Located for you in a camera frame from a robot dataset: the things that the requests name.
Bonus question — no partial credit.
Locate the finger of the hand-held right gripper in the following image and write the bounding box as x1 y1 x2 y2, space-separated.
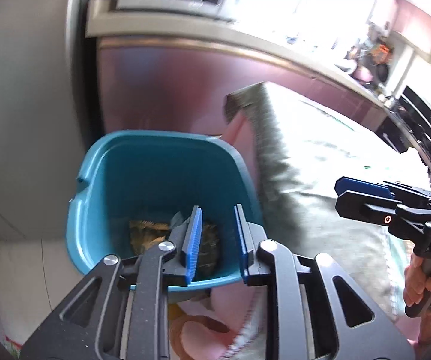
334 176 431 211
335 190 431 241

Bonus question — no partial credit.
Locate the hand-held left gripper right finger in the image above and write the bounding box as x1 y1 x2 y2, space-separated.
234 204 415 360

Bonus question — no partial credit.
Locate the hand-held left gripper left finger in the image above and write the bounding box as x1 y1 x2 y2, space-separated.
20 205 203 360

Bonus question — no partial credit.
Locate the blue plastic trash bin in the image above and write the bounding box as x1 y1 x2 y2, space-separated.
64 129 265 297

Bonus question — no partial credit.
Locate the person's right hand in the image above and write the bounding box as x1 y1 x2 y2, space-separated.
403 256 431 307

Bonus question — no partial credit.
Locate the dark crumpled wrapper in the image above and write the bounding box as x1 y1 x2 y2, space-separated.
196 219 224 279

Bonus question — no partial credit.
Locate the golden brown wrapper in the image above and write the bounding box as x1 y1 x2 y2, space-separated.
128 218 172 256

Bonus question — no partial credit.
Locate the black oven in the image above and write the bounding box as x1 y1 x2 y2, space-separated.
375 84 431 181

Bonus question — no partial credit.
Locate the dark kitchenware cluster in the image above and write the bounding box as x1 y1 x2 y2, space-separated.
346 22 397 94

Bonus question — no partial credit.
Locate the maroon base cabinet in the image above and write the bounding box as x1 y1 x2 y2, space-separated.
95 37 385 144

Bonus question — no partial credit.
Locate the beige stone countertop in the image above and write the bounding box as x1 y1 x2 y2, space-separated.
86 0 389 110

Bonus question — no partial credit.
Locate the grey refrigerator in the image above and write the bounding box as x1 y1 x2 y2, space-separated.
0 0 103 241

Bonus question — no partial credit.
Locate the maroon wall cabinet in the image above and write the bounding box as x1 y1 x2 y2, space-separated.
383 0 431 54

